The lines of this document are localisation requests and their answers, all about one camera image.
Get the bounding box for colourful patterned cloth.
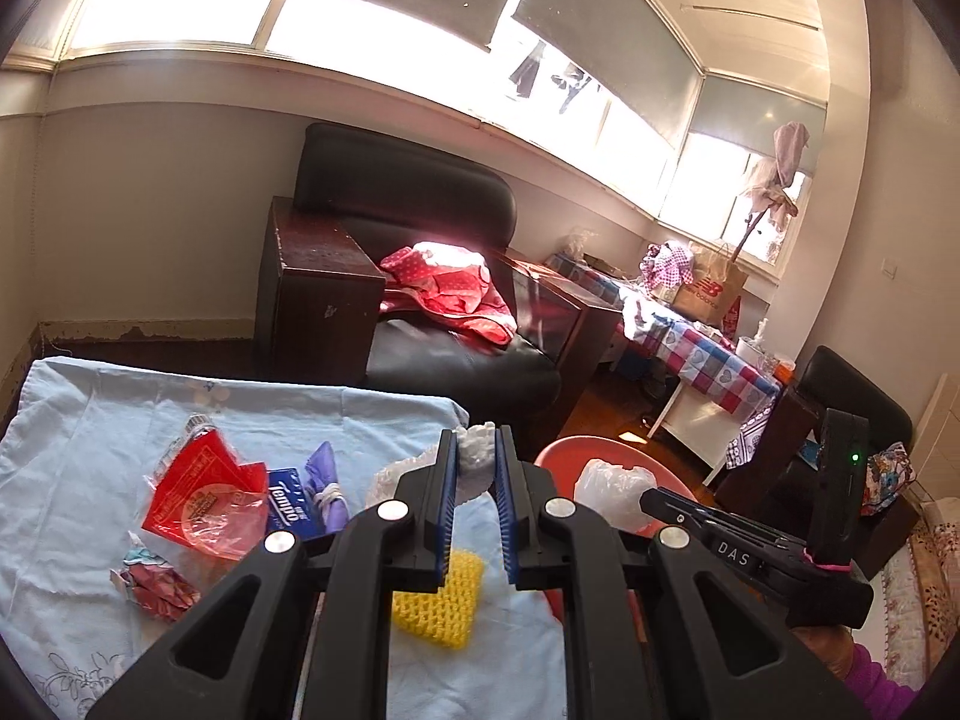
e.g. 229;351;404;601
861;442;914;515

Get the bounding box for grey roller blind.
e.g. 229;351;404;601
514;0;701;148

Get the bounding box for clear plastic bag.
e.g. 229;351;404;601
573;458;658;533

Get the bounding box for red dotted garment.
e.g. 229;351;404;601
379;241;517;348

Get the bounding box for checkered tablecloth table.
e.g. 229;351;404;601
547;254;779;478

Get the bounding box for pink plastic basin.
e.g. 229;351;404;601
533;434;700;646

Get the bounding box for purple sleeve forearm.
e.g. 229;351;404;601
794;624;921;720

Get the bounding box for red white plastic bag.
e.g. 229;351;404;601
142;415;268;562

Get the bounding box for white tissue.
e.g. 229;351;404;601
364;422;496;507

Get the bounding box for dark red wrapper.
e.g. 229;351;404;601
110;532;200;622

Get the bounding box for purple glove with string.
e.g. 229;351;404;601
304;442;350;535

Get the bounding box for pink checkered cloth bundle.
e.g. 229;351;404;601
640;241;693;293

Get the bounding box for hanging pink clothes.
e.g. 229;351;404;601
743;122;811;232

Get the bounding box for black leather armchair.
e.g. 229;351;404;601
254;122;619;460

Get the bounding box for brown paper shopping bag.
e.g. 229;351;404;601
672;244;747;327

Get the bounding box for blue Tempo tissue pack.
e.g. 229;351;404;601
265;468;322;539

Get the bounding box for yellow sponge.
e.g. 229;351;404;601
392;550;485;650

